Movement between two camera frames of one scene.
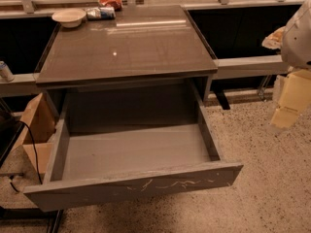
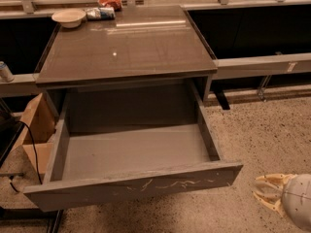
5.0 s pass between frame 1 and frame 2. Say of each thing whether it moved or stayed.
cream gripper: moved
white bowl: stayed
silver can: stayed
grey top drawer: stayed
